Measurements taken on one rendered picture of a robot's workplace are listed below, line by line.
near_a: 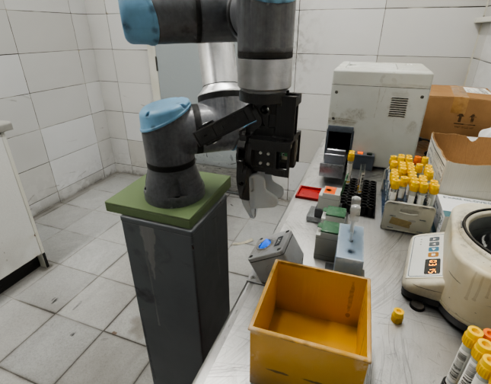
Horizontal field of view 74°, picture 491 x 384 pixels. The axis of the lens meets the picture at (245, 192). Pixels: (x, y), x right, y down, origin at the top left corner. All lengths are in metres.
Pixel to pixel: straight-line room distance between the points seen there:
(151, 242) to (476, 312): 0.65
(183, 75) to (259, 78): 2.29
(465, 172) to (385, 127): 0.33
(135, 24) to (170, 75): 2.27
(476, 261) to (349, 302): 0.19
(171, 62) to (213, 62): 1.98
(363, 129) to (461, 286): 0.65
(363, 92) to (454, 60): 1.39
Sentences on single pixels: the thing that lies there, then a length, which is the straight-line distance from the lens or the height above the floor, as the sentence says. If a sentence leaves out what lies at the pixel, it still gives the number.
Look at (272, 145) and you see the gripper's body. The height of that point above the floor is 1.13.
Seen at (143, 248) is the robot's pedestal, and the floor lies 0.79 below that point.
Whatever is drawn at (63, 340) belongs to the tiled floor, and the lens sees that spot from 1.84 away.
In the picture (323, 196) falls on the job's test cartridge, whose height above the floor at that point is 0.94.
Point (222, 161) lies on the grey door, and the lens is 2.74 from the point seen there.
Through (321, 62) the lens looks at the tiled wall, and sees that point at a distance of 2.42.
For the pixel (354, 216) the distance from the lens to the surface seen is 0.53.
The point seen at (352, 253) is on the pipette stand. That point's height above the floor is 0.98.
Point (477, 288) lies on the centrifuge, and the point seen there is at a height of 0.96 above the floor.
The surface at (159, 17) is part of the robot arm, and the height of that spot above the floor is 1.29.
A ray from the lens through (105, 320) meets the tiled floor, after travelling 1.85.
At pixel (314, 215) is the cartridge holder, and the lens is 0.78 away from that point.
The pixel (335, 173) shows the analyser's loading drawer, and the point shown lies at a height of 0.91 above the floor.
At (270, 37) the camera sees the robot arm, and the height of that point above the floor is 1.27.
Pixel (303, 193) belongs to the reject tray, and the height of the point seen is 0.88.
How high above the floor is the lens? 1.28
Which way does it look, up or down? 26 degrees down
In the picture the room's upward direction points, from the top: straight up
